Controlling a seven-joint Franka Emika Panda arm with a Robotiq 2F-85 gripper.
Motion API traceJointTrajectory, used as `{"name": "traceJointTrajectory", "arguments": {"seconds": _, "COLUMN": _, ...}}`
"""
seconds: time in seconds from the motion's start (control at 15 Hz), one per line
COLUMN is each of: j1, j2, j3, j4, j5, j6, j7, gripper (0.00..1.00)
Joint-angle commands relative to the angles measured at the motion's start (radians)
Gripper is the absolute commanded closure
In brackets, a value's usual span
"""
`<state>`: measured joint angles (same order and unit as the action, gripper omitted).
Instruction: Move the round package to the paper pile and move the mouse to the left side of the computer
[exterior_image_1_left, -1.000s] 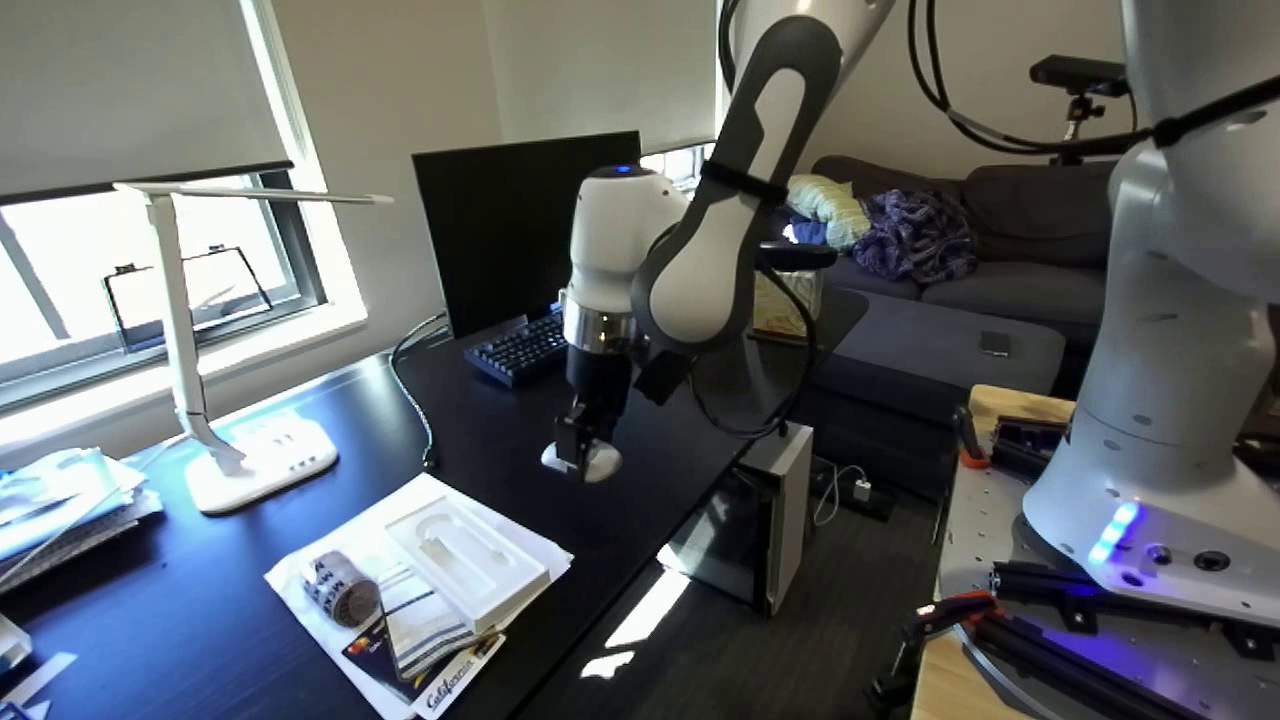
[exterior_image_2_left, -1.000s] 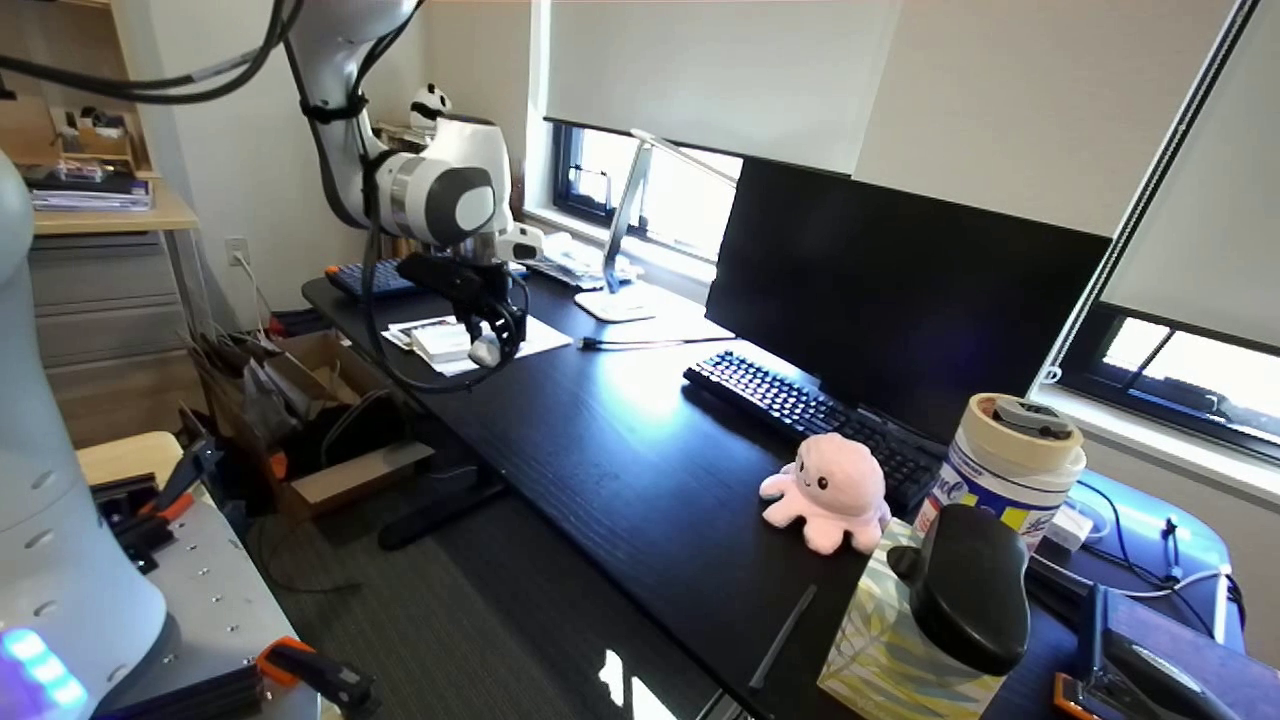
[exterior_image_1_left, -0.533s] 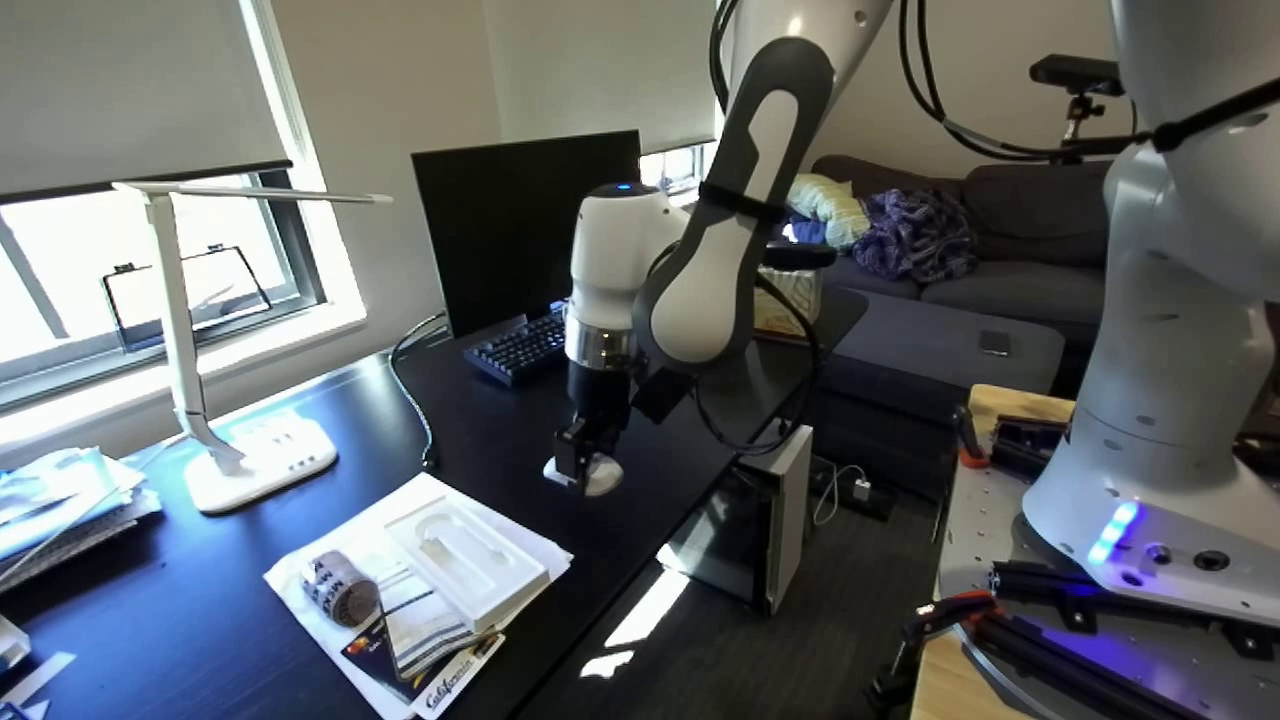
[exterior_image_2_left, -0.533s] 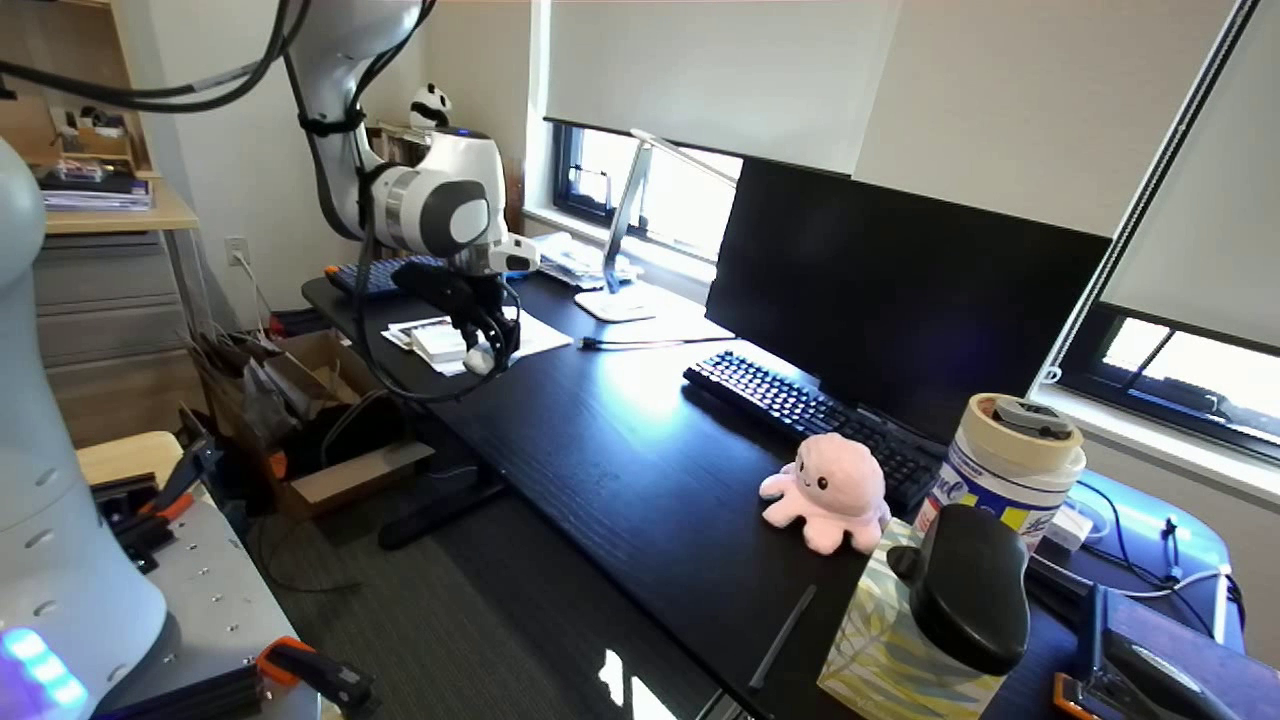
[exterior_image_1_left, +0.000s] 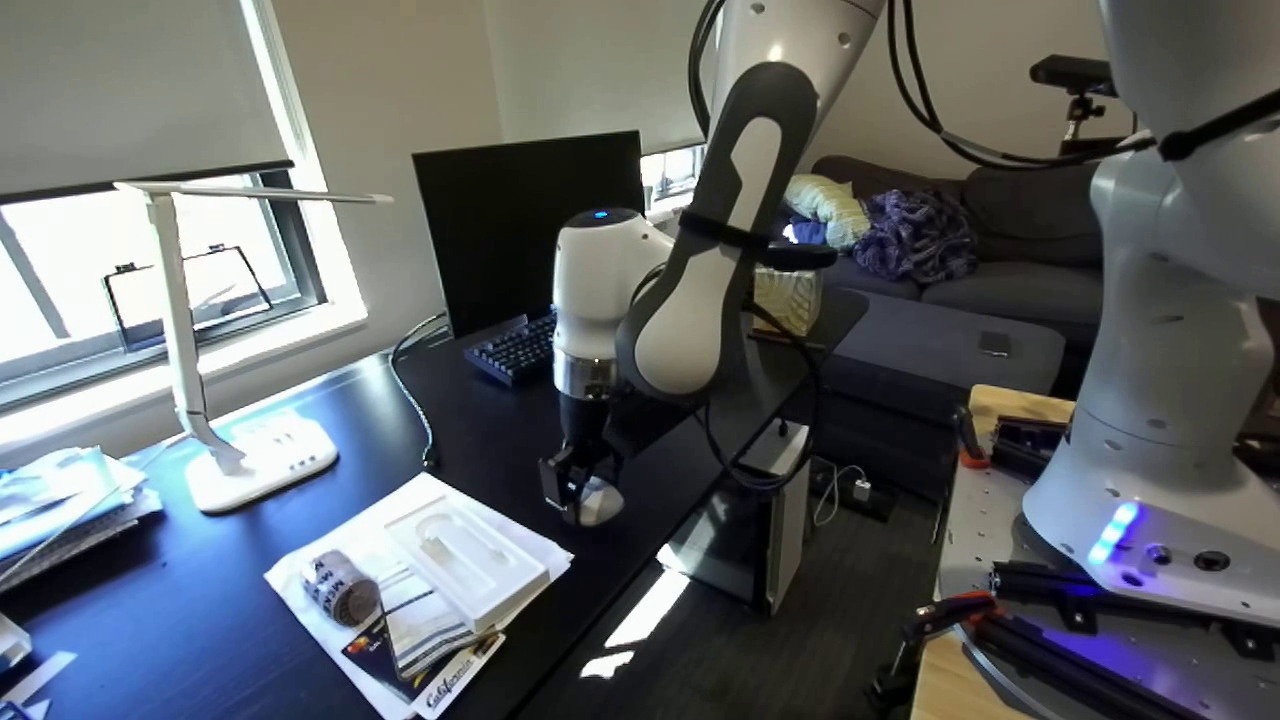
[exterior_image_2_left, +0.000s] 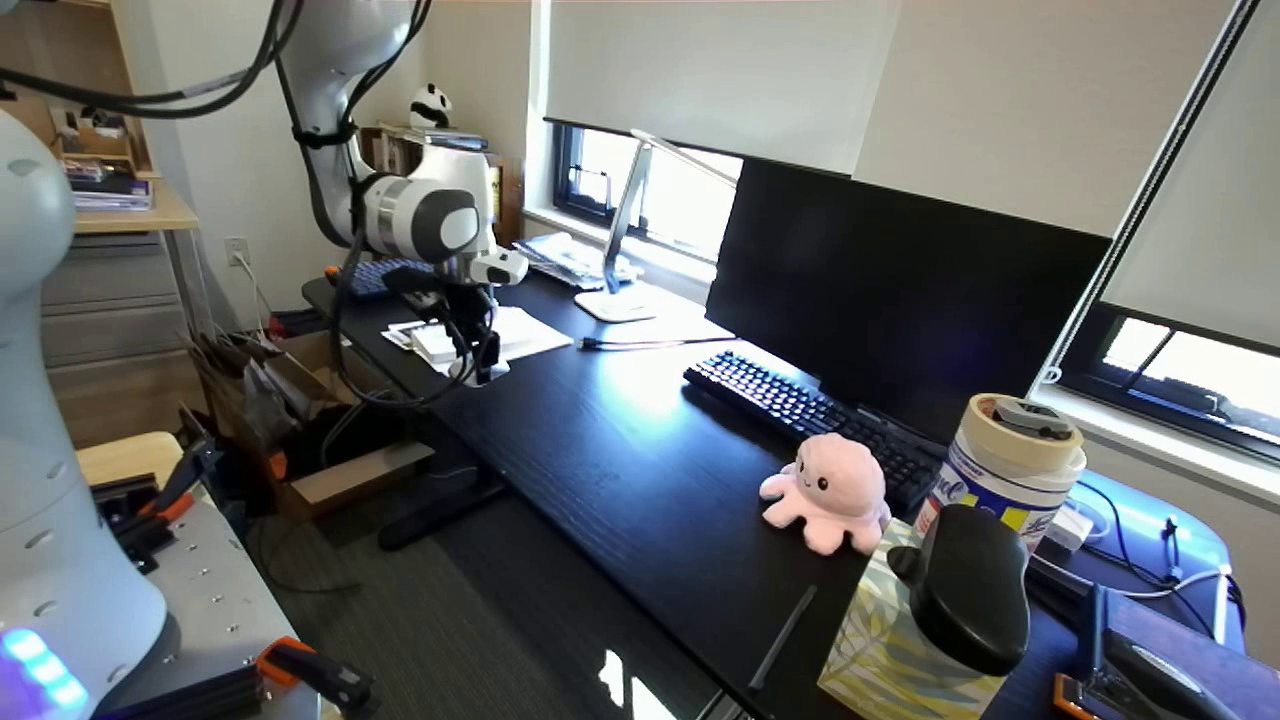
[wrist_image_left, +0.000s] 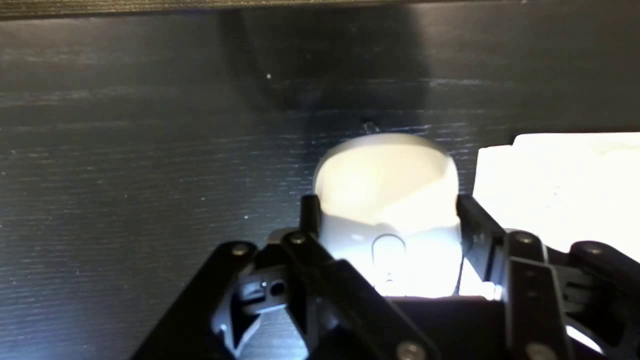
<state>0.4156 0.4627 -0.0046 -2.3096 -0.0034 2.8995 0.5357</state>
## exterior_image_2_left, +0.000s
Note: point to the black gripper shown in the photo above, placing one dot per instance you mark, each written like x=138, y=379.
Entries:
x=465, y=303

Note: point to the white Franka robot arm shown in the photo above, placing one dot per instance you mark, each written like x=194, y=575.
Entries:
x=55, y=532

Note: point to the paper pile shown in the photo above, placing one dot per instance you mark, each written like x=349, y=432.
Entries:
x=532, y=333

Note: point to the black computer monitor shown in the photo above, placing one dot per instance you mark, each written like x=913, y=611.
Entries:
x=904, y=304

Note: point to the stack of magazines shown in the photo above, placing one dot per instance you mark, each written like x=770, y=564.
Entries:
x=575, y=262

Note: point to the white desk lamp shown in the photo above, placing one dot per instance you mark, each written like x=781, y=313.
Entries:
x=627, y=241

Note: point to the panda plush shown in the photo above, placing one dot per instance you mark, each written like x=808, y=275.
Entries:
x=430, y=106

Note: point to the black keyboard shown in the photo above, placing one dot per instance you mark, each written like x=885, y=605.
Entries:
x=803, y=404

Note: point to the black orange tools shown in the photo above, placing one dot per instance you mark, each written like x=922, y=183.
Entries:
x=166, y=495

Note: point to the robot mounting table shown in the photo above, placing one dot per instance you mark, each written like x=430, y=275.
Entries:
x=226, y=602

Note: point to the orange black clamp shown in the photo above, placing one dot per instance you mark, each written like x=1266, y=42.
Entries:
x=313, y=664

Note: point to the pink octopus plush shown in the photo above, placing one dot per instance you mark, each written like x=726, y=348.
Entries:
x=835, y=486

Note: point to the wooden bookshelf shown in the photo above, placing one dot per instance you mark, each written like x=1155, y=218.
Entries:
x=122, y=175

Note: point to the wide roller blind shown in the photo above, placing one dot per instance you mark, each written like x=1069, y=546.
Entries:
x=864, y=81

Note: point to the yellow patterned tissue box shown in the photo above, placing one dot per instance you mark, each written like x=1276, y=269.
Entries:
x=883, y=643

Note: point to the wipes canister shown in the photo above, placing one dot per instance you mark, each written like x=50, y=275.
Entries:
x=1003, y=467

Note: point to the black rounded gadget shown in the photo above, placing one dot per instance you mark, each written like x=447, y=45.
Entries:
x=972, y=585

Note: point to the narrow roller blind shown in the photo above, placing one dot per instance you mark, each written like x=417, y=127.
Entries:
x=1215, y=203

